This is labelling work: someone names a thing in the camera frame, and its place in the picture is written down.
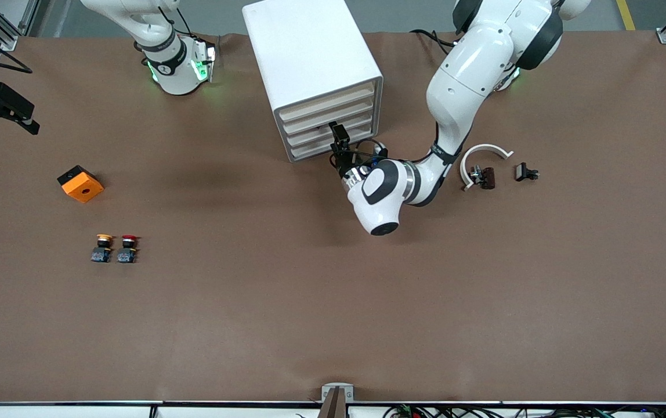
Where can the red push button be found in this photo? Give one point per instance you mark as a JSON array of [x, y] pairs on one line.
[[128, 248]]

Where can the white curved plastic piece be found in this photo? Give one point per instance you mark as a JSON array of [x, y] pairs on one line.
[[466, 159]]

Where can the white arm base connector plate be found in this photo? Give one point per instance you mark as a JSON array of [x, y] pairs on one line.
[[208, 58]]

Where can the brown camera post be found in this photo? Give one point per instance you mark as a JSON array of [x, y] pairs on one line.
[[334, 406]]

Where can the brown table cover mat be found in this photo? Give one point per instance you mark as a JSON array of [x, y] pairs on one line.
[[333, 290]]

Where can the orange and black box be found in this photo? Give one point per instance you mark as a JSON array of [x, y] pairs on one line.
[[82, 187]]

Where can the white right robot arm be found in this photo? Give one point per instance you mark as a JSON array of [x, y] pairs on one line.
[[173, 72]]

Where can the small brown component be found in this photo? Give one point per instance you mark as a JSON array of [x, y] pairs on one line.
[[487, 177]]

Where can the small grey metal bracket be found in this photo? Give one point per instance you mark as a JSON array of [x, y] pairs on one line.
[[327, 388]]

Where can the small black clip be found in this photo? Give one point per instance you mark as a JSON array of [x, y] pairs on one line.
[[522, 172]]

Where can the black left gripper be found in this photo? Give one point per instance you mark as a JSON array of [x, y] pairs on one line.
[[345, 162]]

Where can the yellow push button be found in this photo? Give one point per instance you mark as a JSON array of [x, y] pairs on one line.
[[102, 248]]

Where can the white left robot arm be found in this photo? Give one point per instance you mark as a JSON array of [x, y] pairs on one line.
[[466, 75]]

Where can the white table edge rail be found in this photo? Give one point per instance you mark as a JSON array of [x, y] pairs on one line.
[[49, 410]]

